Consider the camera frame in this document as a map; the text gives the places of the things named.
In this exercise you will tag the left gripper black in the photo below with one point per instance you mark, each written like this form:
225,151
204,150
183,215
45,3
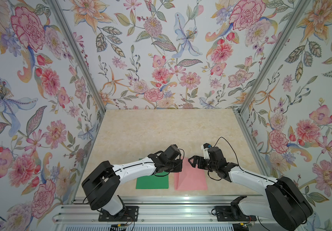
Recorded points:
179,166

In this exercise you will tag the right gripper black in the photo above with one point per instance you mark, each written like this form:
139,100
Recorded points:
200,160

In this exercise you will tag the pink paper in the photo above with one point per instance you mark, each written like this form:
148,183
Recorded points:
190,179

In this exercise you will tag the green paper hidden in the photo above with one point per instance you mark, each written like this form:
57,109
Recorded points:
158,181

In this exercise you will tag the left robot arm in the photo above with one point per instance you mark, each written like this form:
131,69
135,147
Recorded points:
102,183

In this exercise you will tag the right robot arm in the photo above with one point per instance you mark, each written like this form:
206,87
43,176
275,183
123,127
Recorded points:
279,198

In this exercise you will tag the aluminium rail frame front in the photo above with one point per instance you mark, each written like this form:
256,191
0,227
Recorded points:
163,213

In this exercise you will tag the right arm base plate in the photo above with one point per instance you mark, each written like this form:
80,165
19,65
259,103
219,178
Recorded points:
230,213

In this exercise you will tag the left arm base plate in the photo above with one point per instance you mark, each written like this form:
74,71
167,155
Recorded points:
129,213

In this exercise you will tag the right corner aluminium post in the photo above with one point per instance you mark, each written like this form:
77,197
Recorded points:
288,29

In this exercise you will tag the corner aluminium post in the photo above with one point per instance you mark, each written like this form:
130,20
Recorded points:
62,22
288,29

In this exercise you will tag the left corner aluminium post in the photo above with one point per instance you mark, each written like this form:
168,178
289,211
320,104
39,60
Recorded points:
62,22

